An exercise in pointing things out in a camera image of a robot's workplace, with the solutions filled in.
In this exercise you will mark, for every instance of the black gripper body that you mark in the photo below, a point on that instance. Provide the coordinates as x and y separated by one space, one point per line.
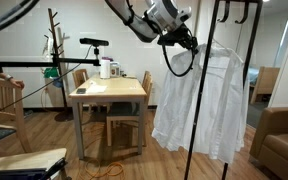
181 36

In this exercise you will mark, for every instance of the white shirt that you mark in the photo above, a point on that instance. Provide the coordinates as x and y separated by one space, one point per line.
222 117

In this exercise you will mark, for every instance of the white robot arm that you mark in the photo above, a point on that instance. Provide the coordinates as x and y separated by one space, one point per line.
162 19

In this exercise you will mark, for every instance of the person's hand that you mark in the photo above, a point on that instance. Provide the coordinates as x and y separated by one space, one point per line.
17 83

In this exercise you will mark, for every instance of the black metal clothes rack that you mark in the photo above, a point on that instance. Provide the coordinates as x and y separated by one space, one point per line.
214 21

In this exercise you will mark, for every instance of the clear jar with lid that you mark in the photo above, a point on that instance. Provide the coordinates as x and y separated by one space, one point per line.
115 69

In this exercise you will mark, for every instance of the white paper towel roll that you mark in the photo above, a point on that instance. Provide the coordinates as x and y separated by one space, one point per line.
105 69

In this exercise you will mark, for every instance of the wooden chair right of table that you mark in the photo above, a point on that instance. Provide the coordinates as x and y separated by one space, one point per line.
127 111

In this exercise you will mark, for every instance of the white paper on table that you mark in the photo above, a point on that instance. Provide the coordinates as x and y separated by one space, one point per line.
95 88

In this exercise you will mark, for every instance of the wooden dining table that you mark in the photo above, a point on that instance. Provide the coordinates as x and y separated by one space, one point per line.
117 90

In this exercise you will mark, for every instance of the wooden chair behind table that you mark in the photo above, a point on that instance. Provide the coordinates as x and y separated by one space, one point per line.
80 76

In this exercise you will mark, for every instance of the black phone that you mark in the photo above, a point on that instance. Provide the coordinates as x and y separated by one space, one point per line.
81 91

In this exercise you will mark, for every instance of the wooden coat tree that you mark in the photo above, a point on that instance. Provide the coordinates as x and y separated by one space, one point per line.
65 114

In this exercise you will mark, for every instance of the brown leather armchair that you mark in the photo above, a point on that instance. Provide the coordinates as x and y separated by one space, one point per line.
270 142

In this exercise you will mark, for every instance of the wooden chair at left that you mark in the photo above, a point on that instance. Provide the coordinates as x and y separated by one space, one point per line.
11 108

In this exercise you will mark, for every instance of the black camera on boom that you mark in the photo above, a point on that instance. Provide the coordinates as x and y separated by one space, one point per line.
94 42

